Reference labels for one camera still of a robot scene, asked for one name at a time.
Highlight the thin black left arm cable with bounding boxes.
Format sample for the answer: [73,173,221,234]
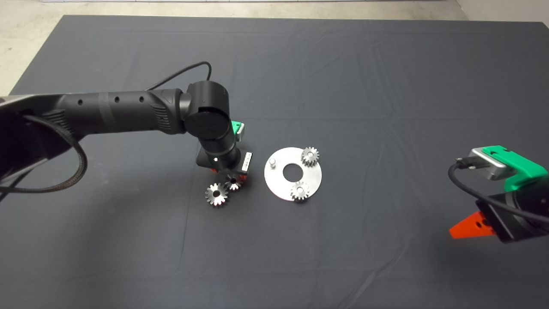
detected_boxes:
[147,61,213,91]

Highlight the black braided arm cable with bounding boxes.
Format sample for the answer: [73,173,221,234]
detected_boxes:
[0,114,88,194]

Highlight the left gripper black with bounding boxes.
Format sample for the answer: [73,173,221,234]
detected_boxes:
[196,148,253,182]

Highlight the dark grey table cloth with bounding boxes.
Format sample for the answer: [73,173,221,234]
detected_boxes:
[0,15,549,309]

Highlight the small steel gear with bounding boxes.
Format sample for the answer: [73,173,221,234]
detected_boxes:
[300,147,320,167]
[225,173,244,192]
[290,181,311,202]

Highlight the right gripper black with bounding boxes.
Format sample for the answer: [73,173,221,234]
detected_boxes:
[449,195,549,244]

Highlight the right wrist black camera cable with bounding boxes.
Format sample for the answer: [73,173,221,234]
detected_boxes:
[448,158,549,224]

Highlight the tall large steel gear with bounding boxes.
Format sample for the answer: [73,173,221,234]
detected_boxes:
[205,182,229,207]

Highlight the right wrist green camera mount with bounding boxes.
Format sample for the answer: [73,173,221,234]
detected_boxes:
[480,145,549,193]

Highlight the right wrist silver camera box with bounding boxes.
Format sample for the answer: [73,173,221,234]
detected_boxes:
[455,148,517,181]

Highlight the round metal plate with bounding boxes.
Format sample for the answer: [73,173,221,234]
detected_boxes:
[264,147,323,201]

